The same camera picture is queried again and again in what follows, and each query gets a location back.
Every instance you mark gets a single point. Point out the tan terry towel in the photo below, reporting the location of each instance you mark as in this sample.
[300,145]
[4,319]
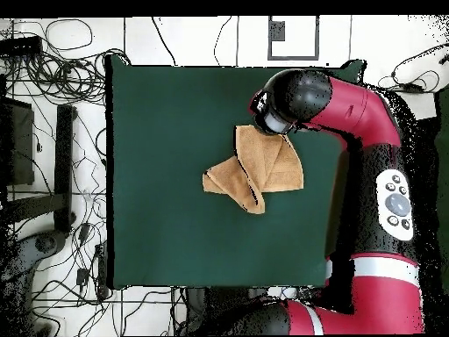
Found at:
[266,165]

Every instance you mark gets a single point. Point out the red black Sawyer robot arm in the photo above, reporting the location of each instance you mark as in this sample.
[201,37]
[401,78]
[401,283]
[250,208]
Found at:
[379,298]

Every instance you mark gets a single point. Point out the flat black box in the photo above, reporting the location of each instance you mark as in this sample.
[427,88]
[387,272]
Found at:
[21,45]

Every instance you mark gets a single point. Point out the dark green table cloth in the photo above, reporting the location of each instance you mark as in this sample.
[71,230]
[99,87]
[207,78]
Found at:
[168,140]

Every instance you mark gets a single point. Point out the black upright stand bar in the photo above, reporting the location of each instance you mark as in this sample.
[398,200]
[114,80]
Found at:
[64,158]

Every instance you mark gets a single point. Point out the black power strip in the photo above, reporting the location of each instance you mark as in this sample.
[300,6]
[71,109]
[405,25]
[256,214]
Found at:
[101,273]

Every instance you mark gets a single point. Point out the large black case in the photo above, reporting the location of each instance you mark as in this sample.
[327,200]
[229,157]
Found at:
[19,140]

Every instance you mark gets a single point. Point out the grey office chair base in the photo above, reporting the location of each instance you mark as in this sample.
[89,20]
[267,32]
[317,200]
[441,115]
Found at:
[24,252]

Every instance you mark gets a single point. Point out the grey square floor frame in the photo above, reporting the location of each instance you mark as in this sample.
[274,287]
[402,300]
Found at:
[317,38]

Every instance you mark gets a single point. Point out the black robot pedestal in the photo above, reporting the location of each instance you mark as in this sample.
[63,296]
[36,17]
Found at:
[217,305]

